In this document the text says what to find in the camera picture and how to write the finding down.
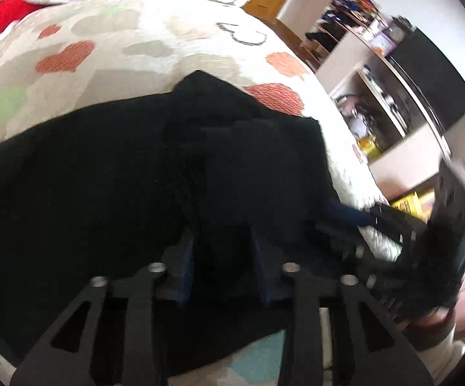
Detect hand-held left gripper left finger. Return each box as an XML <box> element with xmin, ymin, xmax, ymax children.
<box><xmin>10</xmin><ymin>228</ymin><xmax>196</xmax><ymax>386</ymax></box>

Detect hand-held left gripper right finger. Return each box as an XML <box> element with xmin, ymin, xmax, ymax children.
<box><xmin>250</xmin><ymin>228</ymin><xmax>435</xmax><ymax>386</ymax></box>

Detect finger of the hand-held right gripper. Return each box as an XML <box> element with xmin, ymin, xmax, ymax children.
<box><xmin>323</xmin><ymin>200</ymin><xmax>428</xmax><ymax>242</ymax></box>
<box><xmin>317</xmin><ymin>223</ymin><xmax>402</xmax><ymax>286</ymax></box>

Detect black pants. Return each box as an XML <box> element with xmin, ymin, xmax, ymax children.
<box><xmin>0</xmin><ymin>70</ymin><xmax>338</xmax><ymax>376</ymax></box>

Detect yellow printed box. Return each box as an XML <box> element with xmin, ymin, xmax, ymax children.
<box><xmin>391</xmin><ymin>191</ymin><xmax>436</xmax><ymax>222</ymax></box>

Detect yellow jar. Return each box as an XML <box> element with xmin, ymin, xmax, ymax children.
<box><xmin>355</xmin><ymin>134</ymin><xmax>382</xmax><ymax>159</ymax></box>

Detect white shelf unit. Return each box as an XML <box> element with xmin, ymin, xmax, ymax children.
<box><xmin>317</xmin><ymin>32</ymin><xmax>458</xmax><ymax>199</ymax></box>

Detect pink bag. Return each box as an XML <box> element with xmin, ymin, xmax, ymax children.
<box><xmin>335</xmin><ymin>94</ymin><xmax>362</xmax><ymax>119</ymax></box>

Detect black television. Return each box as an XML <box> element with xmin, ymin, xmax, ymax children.
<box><xmin>389</xmin><ymin>26</ymin><xmax>465</xmax><ymax>129</ymax></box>

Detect white shoe rack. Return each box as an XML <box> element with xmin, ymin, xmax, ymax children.
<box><xmin>299</xmin><ymin>0</ymin><xmax>382</xmax><ymax>69</ymax></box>

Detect heart print quilt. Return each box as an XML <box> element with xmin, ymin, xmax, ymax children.
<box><xmin>0</xmin><ymin>0</ymin><xmax>402</xmax><ymax>386</ymax></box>

